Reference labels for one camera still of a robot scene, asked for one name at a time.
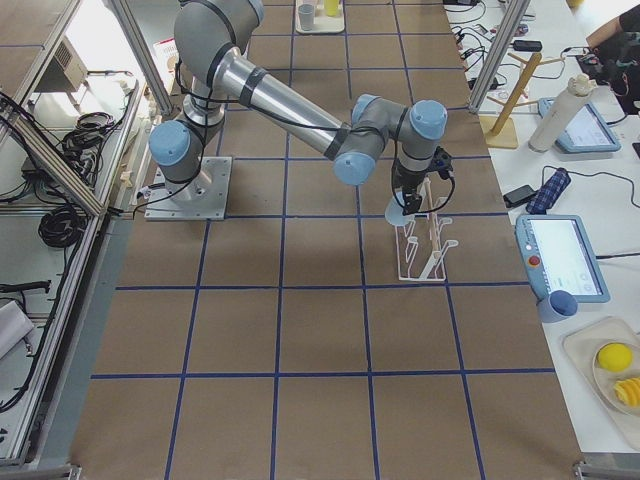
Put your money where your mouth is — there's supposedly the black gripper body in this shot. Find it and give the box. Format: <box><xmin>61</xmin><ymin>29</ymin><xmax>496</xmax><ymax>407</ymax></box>
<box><xmin>391</xmin><ymin>159</ymin><xmax>427</xmax><ymax>194</ymax></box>

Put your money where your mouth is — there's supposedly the light blue plastic cup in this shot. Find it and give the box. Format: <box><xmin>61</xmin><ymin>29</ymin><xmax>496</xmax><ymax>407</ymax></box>
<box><xmin>384</xmin><ymin>198</ymin><xmax>414</xmax><ymax>227</ymax></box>

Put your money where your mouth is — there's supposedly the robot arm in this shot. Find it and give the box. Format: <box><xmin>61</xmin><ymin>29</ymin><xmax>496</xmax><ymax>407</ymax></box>
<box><xmin>149</xmin><ymin>1</ymin><xmax>453</xmax><ymax>216</ymax></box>

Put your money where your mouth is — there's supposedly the blue cup on desk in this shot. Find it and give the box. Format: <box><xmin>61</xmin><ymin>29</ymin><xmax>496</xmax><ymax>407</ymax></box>
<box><xmin>537</xmin><ymin>290</ymin><xmax>578</xmax><ymax>323</ymax></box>

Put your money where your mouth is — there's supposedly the yellow plastic cup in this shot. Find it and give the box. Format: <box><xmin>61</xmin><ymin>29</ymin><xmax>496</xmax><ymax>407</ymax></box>
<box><xmin>323</xmin><ymin>0</ymin><xmax>340</xmax><ymax>17</ymax></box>

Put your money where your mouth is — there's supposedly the grey plastic cup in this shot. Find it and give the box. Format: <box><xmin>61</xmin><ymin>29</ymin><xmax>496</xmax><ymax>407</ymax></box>
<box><xmin>297</xmin><ymin>3</ymin><xmax>316</xmax><ymax>31</ymax></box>

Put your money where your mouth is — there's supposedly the wooden mug stand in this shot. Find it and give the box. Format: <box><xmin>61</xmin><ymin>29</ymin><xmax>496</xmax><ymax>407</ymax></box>
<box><xmin>479</xmin><ymin>52</ymin><xmax>564</xmax><ymax>149</ymax></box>

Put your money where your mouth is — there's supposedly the black phone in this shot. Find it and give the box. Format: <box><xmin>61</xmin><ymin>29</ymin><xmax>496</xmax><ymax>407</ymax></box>
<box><xmin>503</xmin><ymin>184</ymin><xmax>537</xmax><ymax>209</ymax></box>

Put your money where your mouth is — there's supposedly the plaid fabric pouch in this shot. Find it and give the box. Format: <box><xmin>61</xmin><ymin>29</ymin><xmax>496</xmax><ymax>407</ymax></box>
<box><xmin>525</xmin><ymin>168</ymin><xmax>571</xmax><ymax>215</ymax></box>

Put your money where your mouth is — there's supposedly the blue teach pendant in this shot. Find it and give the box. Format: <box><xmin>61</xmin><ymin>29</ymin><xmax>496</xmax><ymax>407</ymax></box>
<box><xmin>554</xmin><ymin>102</ymin><xmax>621</xmax><ymax>154</ymax></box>
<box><xmin>515</xmin><ymin>214</ymin><xmax>610</xmax><ymax>303</ymax></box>

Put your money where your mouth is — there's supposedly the white cylinder bottle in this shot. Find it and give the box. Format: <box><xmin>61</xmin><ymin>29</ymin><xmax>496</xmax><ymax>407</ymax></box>
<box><xmin>528</xmin><ymin>73</ymin><xmax>597</xmax><ymax>152</ymax></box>

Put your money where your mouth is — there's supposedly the cream plastic tray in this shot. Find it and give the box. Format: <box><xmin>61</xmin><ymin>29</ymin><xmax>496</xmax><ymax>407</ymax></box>
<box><xmin>294</xmin><ymin>1</ymin><xmax>345</xmax><ymax>35</ymax></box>

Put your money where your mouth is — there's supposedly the beige tray with fruit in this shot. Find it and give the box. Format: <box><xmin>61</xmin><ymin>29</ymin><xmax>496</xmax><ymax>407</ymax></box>
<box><xmin>562</xmin><ymin>316</ymin><xmax>639</xmax><ymax>451</ymax></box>

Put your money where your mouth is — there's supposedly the yellow lemon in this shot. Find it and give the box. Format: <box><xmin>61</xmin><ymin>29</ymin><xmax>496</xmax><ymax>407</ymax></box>
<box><xmin>596</xmin><ymin>343</ymin><xmax>633</xmax><ymax>372</ymax></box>

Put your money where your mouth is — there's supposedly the sliced lemon toy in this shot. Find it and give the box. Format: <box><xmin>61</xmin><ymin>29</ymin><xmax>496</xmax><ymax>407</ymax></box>
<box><xmin>614</xmin><ymin>377</ymin><xmax>640</xmax><ymax>407</ymax></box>

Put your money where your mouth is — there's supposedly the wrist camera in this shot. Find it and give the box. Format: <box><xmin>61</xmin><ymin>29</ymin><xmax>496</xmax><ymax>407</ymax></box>
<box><xmin>430</xmin><ymin>146</ymin><xmax>454</xmax><ymax>180</ymax></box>

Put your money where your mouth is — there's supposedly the white wire cup rack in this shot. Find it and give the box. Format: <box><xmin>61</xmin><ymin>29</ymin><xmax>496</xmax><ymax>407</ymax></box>
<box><xmin>395</xmin><ymin>213</ymin><xmax>459</xmax><ymax>283</ymax></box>

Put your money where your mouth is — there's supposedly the aluminium frame post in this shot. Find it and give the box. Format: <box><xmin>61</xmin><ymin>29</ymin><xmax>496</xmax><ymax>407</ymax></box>
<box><xmin>468</xmin><ymin>0</ymin><xmax>530</xmax><ymax>114</ymax></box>

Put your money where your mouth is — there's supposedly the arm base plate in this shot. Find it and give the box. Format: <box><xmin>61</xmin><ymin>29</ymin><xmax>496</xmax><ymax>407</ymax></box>
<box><xmin>144</xmin><ymin>156</ymin><xmax>233</xmax><ymax>221</ymax></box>

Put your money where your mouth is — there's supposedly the black cable coil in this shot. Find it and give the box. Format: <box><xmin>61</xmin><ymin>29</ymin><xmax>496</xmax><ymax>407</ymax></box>
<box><xmin>38</xmin><ymin>205</ymin><xmax>84</xmax><ymax>249</ymax></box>

